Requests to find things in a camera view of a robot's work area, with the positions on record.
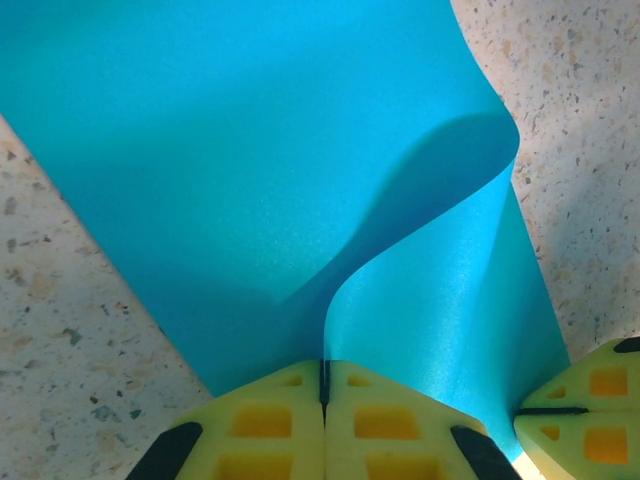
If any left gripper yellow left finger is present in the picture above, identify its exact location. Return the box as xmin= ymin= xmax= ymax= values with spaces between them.
xmin=127 ymin=358 xmax=327 ymax=480

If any blue paper sheet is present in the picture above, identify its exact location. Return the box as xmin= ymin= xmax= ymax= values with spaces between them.
xmin=0 ymin=0 xmax=574 ymax=466

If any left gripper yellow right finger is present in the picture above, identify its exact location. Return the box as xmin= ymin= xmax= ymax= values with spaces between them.
xmin=324 ymin=358 xmax=524 ymax=480

